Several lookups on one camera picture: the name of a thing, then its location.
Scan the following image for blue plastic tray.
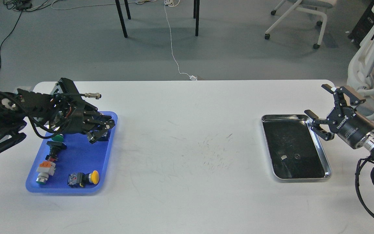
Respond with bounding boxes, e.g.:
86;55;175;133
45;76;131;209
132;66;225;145
25;127;116;194

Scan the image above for black table leg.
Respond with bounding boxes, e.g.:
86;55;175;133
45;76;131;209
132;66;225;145
115;0;128;38
193;0;200;37
124;0;131;20

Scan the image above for yellow push button switch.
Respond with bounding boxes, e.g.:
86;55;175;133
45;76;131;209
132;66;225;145
67;170;100;188

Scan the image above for white rolling chair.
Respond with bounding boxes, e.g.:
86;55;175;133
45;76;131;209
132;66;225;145
264;0;337;49

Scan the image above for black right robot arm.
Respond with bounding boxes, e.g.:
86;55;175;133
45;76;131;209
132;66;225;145
305;84;374;218

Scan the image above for black cabinet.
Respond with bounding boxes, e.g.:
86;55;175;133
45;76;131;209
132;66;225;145
348;0;374;48

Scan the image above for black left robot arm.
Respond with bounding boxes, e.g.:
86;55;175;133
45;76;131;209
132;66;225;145
0;78;116;153

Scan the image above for green push button switch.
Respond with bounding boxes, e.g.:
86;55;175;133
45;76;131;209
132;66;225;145
51;134;64;142

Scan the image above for white power cable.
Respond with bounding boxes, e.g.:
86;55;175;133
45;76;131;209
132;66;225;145
164;0;196;81

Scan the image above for red push button switch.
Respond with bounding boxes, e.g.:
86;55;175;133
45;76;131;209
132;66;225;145
97;130;111;142

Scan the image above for white orange push button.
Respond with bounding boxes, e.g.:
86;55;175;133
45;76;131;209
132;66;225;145
36;161;56;185

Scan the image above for silver metal tray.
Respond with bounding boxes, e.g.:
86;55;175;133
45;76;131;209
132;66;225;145
261;114;332;182

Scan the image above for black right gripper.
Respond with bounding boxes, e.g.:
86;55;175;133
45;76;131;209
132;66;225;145
304;84;374;149

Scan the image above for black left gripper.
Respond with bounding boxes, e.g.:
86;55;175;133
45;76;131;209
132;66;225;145
56;108;115;144

